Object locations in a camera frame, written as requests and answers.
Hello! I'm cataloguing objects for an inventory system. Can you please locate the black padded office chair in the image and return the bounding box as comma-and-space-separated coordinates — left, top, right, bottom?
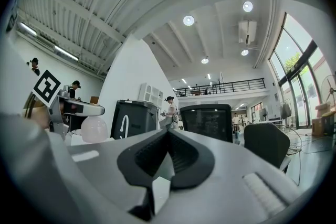
243, 122, 291, 174

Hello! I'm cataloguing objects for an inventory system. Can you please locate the cardboard box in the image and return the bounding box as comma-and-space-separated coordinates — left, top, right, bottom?
311, 102, 336, 136

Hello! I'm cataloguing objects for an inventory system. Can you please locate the black framed window wall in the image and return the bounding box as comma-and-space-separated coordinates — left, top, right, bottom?
267, 12, 336, 130

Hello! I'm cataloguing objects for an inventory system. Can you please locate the pale pink rounded bottle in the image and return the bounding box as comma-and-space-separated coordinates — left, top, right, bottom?
80, 116, 108, 144

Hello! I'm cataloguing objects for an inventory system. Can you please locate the black bin with white mark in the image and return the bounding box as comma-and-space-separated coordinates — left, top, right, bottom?
110, 99, 161, 140

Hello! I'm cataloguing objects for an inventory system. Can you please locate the black balcony railing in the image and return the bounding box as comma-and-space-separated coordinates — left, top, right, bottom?
173, 78, 266, 98

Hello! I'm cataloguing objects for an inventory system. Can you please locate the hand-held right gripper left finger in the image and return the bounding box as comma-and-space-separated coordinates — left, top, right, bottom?
67, 128, 176, 221

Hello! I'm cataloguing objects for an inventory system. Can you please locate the large standing fan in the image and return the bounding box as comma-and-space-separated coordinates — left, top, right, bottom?
320, 74, 336, 113

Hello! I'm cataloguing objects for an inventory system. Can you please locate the black floor cable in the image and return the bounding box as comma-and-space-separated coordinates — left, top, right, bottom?
285, 124, 336, 187

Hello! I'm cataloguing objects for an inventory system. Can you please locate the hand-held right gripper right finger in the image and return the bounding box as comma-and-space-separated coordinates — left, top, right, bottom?
156, 130, 309, 224

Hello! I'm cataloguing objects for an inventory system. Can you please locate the black mesh office chair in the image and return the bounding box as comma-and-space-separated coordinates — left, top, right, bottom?
180, 103, 234, 144

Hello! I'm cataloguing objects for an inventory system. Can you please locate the person's left hand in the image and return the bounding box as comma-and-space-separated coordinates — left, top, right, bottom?
23, 104, 51, 130

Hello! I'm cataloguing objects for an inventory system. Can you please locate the long ceiling strip light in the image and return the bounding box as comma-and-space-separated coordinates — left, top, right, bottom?
53, 45, 80, 62
17, 22, 38, 37

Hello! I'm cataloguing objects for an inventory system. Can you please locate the white shelf cabinet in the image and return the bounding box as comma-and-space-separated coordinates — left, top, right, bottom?
138, 82, 165, 109

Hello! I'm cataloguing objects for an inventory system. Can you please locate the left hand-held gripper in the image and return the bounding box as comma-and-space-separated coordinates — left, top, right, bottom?
33, 69, 106, 141

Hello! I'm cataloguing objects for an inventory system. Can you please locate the white ceiling air conditioner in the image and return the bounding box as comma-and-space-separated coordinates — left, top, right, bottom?
237, 19, 258, 45

